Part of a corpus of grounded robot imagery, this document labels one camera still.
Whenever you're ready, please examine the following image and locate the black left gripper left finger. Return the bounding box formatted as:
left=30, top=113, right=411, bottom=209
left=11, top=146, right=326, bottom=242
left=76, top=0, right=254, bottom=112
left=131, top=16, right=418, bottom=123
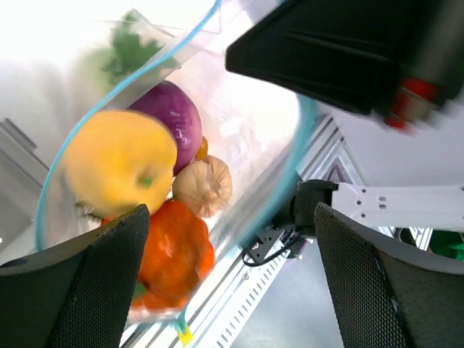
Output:
left=1, top=204, right=150, bottom=347

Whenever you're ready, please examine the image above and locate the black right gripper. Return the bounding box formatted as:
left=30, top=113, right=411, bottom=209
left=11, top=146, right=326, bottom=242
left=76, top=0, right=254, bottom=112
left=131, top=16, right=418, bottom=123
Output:
left=225, top=0, right=463, bottom=129

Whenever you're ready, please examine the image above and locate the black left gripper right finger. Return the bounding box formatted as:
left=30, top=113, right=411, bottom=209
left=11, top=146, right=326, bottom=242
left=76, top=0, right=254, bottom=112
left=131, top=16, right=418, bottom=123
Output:
left=314, top=203, right=463, bottom=347

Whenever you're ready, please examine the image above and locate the orange toy pumpkin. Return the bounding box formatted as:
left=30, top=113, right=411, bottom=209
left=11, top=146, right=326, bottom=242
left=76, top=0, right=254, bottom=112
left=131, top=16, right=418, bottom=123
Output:
left=130, top=200, right=215, bottom=313

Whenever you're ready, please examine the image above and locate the yellow toy lemon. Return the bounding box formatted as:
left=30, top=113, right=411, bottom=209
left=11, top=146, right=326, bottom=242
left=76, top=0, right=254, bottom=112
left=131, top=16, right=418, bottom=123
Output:
left=60, top=110, right=178, bottom=219

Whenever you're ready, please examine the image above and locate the white toy garlic bulb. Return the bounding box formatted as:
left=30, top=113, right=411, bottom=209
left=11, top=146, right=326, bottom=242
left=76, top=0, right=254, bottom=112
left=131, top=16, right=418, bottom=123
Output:
left=172, top=155, right=233, bottom=218

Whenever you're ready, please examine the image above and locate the clear zip top bag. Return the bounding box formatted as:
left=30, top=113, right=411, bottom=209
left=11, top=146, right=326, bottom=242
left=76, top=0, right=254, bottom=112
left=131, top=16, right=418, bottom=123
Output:
left=34, top=0, right=320, bottom=345

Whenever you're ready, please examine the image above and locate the purple toy onion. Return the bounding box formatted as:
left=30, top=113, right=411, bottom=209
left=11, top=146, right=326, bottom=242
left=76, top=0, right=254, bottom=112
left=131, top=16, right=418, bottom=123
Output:
left=129, top=80, right=202, bottom=175

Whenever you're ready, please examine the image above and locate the toy pineapple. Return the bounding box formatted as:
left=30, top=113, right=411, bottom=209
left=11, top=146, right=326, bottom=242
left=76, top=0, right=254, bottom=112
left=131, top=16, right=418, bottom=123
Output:
left=101, top=10, right=164, bottom=85

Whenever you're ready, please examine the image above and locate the yellow toy ginger root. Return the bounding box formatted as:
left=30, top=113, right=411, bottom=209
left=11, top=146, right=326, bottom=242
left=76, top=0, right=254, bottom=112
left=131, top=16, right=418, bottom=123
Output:
left=195, top=136, right=208, bottom=161

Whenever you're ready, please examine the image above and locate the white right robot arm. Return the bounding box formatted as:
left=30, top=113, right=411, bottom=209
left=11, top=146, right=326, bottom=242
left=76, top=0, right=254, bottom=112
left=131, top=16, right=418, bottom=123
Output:
left=225, top=1, right=463, bottom=231

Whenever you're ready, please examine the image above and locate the clear grey plastic bin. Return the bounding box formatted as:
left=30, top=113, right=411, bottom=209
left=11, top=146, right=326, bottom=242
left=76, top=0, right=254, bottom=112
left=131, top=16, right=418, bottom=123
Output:
left=1, top=118, right=48, bottom=264

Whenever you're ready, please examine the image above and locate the aluminium table edge rail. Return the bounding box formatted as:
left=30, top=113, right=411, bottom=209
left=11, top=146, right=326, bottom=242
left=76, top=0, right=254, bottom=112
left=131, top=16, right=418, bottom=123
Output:
left=120, top=114, right=362, bottom=347

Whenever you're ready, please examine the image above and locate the white slotted cable duct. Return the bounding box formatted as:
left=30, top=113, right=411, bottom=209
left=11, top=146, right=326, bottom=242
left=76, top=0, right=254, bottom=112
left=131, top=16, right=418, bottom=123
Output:
left=207, top=257, right=287, bottom=347

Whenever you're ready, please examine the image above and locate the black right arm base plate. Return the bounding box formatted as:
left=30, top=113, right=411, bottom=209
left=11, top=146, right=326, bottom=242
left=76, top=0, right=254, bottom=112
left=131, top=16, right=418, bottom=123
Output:
left=241, top=224, right=316, bottom=268

